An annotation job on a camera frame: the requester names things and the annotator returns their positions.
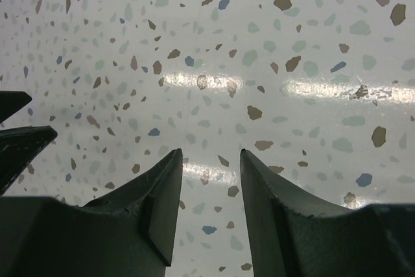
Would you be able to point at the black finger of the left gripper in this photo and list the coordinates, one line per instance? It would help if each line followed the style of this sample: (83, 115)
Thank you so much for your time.
(19, 146)
(11, 102)

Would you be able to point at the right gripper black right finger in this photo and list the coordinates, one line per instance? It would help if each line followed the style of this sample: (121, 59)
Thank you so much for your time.
(294, 233)

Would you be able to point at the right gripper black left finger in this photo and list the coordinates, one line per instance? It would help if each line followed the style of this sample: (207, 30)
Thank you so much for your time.
(129, 231)

